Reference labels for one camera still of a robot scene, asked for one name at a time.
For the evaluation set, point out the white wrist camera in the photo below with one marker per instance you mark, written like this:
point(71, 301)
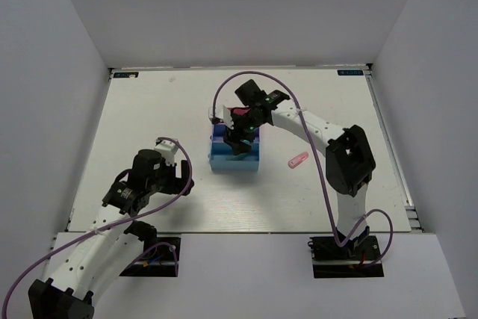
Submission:
point(221, 115)
point(168, 150)

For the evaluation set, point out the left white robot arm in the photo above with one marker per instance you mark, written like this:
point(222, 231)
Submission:
point(117, 238)

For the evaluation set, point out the right blue corner label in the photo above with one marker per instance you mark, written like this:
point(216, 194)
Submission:
point(350, 72)

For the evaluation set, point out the light blue container bin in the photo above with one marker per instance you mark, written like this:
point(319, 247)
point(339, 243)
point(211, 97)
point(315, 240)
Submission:
point(221, 158)

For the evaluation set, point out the pink hair clip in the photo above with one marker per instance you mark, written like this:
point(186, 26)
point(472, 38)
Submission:
point(298, 160)

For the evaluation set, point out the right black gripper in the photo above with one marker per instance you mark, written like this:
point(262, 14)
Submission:
point(233, 137)

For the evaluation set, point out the dark blue container bin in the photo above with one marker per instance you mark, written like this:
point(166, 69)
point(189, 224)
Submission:
point(219, 130)

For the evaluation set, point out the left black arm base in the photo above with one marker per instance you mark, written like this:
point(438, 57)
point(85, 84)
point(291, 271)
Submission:
point(160, 255)

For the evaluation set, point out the left blue corner label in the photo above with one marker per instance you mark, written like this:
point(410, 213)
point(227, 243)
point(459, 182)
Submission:
point(125, 74)

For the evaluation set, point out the blue corner label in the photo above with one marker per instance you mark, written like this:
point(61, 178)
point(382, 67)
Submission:
point(350, 72)
point(125, 74)

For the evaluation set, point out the pink container bin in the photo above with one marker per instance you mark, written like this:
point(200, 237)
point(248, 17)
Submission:
point(239, 111)

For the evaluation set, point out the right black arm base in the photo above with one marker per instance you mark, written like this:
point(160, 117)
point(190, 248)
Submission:
point(358, 259)

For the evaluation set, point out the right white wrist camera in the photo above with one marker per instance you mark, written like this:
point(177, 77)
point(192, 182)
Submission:
point(221, 115)

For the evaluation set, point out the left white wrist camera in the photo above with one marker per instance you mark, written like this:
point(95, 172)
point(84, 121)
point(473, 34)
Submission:
point(168, 150)

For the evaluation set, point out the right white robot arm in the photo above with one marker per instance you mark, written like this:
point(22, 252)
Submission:
point(349, 162)

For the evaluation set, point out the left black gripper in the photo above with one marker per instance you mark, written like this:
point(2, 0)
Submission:
point(175, 183)

